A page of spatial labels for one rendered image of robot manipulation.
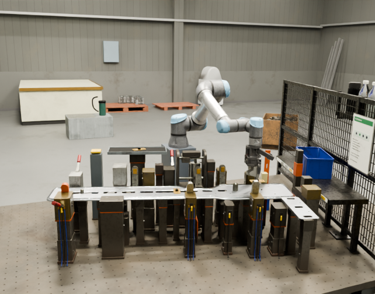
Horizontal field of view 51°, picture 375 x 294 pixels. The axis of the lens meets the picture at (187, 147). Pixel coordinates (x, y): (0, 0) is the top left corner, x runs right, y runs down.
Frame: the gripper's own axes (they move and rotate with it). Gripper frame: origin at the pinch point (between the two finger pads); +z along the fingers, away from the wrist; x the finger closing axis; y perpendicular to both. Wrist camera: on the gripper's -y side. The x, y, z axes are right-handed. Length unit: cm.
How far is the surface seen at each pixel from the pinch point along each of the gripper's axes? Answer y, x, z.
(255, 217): 7.1, 24.9, 13.2
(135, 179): 70, -13, 3
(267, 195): -3.8, 8.6, 7.2
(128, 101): 117, -996, 85
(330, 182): -45.8, -1.7, 4.6
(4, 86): 461, -951, 36
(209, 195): 28.7, 7.6, 6.9
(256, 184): 5.8, 18.1, -2.8
